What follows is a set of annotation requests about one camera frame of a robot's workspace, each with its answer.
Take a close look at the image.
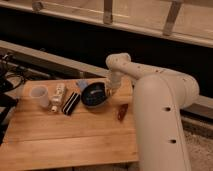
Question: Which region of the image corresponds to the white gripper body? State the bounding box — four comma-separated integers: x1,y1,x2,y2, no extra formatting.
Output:
107,70,123,90

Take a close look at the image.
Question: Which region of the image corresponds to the black ceramic bowl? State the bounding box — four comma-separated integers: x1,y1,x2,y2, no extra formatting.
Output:
81,82,107,107

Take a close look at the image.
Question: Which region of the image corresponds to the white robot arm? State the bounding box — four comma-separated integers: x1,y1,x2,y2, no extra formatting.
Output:
106,53,199,171

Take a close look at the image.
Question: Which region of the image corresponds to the blue small object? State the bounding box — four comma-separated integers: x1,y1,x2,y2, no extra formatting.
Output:
76,80,88,91

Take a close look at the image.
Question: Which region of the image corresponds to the brown red small object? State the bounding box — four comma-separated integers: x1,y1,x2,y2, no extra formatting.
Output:
117,104,128,122

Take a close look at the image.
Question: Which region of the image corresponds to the black white striped box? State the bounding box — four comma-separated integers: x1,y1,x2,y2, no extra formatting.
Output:
62,92,80,115

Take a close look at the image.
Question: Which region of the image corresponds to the wooden board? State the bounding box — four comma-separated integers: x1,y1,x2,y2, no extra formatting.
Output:
0,78,138,171

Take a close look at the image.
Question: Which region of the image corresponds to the translucent plastic cup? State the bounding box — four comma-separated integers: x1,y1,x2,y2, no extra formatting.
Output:
29,86,50,108

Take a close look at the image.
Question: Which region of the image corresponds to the metal frame rail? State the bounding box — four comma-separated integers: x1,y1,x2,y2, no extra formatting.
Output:
0,40,213,119

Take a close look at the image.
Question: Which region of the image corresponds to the black cables and equipment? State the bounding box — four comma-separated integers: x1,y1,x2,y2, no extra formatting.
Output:
0,51,27,146

